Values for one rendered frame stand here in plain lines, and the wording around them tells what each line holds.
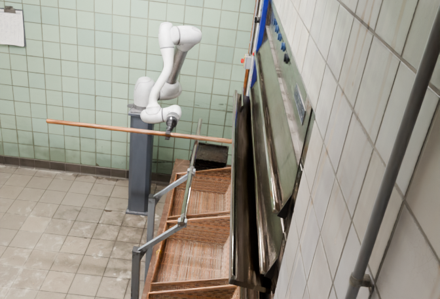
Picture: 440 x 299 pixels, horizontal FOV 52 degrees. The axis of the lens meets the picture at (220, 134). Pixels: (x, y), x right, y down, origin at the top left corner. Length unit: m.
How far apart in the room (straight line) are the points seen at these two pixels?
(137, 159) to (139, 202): 0.44
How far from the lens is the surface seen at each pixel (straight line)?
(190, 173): 2.65
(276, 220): 1.74
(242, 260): 1.76
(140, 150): 3.88
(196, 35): 3.35
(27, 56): 4.48
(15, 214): 4.35
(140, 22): 4.08
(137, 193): 4.12
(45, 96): 4.56
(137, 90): 3.68
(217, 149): 3.70
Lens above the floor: 2.58
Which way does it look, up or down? 27 degrees down
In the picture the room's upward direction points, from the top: 7 degrees clockwise
